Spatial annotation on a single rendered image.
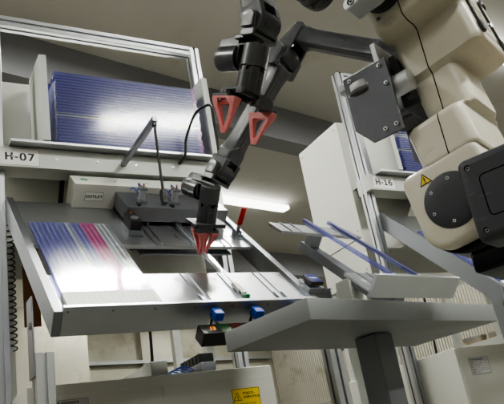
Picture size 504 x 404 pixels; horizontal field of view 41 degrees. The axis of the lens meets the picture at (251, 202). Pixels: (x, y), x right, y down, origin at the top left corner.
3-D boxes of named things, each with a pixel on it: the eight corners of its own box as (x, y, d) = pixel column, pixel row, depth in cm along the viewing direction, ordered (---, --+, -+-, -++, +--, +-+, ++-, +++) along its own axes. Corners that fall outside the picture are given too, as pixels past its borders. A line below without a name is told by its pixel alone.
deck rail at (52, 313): (59, 337, 144) (62, 311, 143) (50, 337, 143) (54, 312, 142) (10, 216, 203) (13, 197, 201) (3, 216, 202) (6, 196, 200)
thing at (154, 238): (247, 260, 208) (251, 245, 207) (29, 261, 176) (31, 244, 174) (206, 221, 235) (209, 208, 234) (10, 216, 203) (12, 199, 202)
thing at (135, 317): (311, 322, 177) (317, 297, 175) (59, 337, 144) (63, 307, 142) (308, 320, 178) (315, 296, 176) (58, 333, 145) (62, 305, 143)
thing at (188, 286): (311, 311, 177) (313, 300, 176) (59, 323, 145) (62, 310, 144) (276, 279, 193) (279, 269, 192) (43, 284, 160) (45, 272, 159)
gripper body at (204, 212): (184, 224, 192) (187, 199, 190) (215, 224, 197) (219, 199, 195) (193, 230, 186) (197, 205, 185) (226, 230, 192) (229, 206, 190)
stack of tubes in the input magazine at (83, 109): (205, 154, 235) (195, 89, 245) (58, 142, 210) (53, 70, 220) (191, 170, 245) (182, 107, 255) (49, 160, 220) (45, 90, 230)
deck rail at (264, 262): (317, 321, 178) (323, 300, 176) (311, 322, 177) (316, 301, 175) (211, 222, 236) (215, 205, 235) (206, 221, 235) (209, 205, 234)
